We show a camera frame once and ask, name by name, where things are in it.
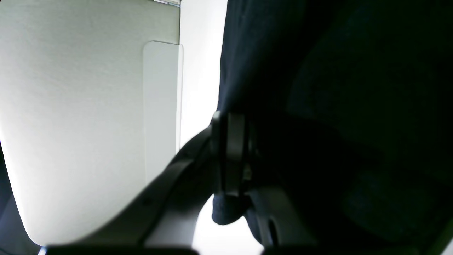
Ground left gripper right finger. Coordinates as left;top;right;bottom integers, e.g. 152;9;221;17
248;188;318;250

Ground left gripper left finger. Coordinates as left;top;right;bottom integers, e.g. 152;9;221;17
46;112;248;255

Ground black T-shirt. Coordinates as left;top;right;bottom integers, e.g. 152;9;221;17
217;0;452;254

